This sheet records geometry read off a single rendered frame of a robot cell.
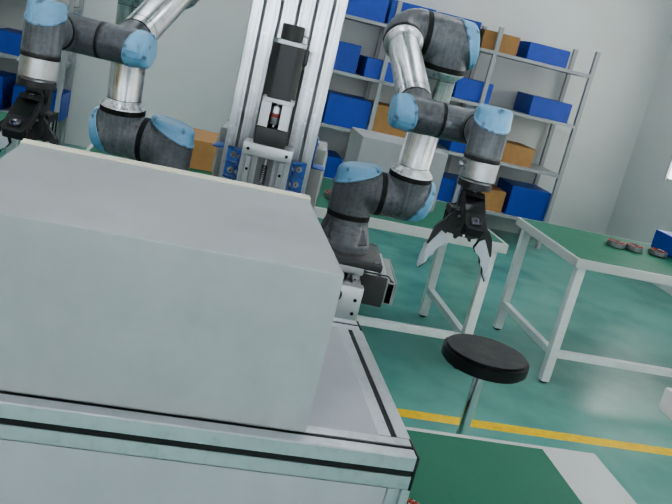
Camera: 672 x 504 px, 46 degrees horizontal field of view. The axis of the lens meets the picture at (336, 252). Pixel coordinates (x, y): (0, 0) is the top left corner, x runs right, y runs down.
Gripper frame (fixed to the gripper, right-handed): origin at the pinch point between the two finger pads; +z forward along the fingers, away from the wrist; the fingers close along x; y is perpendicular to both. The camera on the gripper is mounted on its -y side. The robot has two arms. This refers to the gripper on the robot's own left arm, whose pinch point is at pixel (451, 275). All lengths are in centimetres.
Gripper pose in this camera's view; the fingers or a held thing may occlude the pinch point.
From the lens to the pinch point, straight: 166.8
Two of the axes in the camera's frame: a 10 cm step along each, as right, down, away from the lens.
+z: -2.3, 9.4, 2.5
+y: -0.1, -2.6, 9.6
